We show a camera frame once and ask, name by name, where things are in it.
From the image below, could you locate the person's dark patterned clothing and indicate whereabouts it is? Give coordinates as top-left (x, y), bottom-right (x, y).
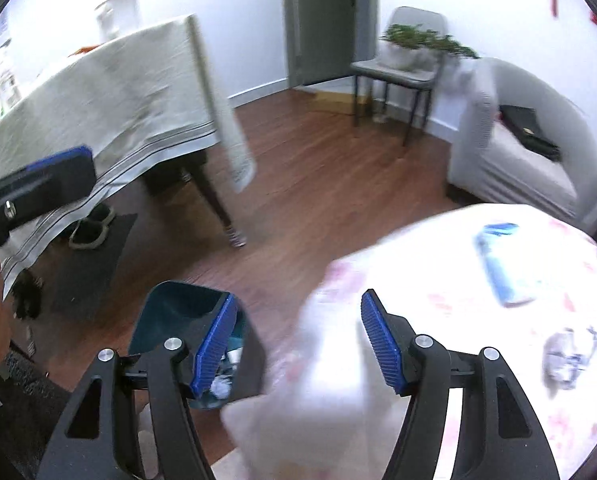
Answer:
top-left (0, 350), bottom-right (75, 480)

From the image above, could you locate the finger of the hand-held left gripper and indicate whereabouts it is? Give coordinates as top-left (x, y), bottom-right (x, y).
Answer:
top-left (0, 146), bottom-right (98, 256)

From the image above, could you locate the dark floor mat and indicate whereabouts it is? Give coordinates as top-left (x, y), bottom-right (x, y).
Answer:
top-left (13, 212), bottom-right (140, 322)

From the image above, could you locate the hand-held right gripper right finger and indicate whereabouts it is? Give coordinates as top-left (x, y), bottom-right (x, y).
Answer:
top-left (361, 288), bottom-right (562, 480)

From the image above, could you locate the black handbag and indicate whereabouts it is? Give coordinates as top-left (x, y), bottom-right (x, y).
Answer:
top-left (499, 105), bottom-right (562, 163)

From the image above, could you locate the grey dining chair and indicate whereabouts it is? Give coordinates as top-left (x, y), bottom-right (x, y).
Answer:
top-left (351, 6), bottom-right (450, 147)

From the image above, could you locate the clear plastic bottle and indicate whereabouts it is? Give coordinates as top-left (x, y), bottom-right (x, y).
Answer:
top-left (0, 40), bottom-right (20, 112)

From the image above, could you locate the potted plant in white pot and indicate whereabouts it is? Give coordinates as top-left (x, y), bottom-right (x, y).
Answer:
top-left (419, 32), bottom-right (480, 74)
top-left (381, 24), bottom-right (432, 72)

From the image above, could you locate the large white paper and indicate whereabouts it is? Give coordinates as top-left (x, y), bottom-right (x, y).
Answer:
top-left (543, 327), bottom-right (597, 391)

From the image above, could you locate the grey fabric armchair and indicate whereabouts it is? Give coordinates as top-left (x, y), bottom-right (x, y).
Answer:
top-left (447, 57), bottom-right (597, 234)

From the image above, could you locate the table with beige tablecloth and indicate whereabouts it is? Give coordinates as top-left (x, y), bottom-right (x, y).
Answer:
top-left (0, 12), bottom-right (257, 301)

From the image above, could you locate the blue tissue packet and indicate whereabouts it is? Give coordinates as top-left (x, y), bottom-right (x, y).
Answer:
top-left (473, 222), bottom-right (537, 308)

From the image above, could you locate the dark teal trash bin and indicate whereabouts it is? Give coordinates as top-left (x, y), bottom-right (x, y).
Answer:
top-left (127, 280), bottom-right (267, 411)

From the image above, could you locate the flat cardboard piece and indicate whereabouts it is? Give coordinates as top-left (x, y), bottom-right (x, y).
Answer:
top-left (309, 91), bottom-right (360, 114)

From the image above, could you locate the white kettle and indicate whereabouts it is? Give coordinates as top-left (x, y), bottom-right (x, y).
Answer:
top-left (95, 0), bottom-right (142, 41)

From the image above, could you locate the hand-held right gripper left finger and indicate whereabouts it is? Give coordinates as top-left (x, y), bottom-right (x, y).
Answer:
top-left (37, 294), bottom-right (239, 480)

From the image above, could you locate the grey door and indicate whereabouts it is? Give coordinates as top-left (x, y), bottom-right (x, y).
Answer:
top-left (280, 0), bottom-right (380, 90)

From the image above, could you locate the grey green slipper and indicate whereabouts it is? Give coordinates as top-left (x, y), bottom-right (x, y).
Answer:
top-left (81, 202), bottom-right (117, 229)
top-left (68, 220), bottom-right (110, 251)

